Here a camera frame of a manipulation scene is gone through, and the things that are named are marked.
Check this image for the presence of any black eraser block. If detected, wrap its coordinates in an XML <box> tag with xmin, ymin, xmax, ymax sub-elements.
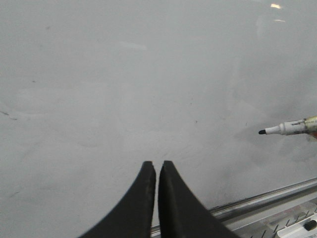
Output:
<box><xmin>304</xmin><ymin>220</ymin><xmax>317</xmax><ymax>231</ymax></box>

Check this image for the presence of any aluminium whiteboard tray rail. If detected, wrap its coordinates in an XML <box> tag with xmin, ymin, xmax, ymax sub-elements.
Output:
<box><xmin>150</xmin><ymin>177</ymin><xmax>317</xmax><ymax>235</ymax></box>

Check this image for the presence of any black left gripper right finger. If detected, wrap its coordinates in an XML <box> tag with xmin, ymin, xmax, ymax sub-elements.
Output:
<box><xmin>158</xmin><ymin>161</ymin><xmax>238</xmax><ymax>238</ymax></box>

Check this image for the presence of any white whiteboard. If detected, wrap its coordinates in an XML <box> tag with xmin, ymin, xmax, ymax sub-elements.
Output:
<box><xmin>0</xmin><ymin>0</ymin><xmax>317</xmax><ymax>233</ymax></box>

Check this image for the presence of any white plastic bin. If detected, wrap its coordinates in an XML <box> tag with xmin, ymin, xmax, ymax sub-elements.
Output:
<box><xmin>277</xmin><ymin>214</ymin><xmax>317</xmax><ymax>238</ymax></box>

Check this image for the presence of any white perforated metal panel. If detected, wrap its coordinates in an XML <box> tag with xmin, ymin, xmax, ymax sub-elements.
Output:
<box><xmin>225</xmin><ymin>199</ymin><xmax>317</xmax><ymax>238</ymax></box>

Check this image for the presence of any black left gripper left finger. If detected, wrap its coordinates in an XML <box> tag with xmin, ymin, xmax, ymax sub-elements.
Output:
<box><xmin>81</xmin><ymin>161</ymin><xmax>156</xmax><ymax>238</ymax></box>

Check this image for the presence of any white whiteboard marker black tip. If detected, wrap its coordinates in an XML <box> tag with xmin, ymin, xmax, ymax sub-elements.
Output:
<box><xmin>258</xmin><ymin>116</ymin><xmax>317</xmax><ymax>138</ymax></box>

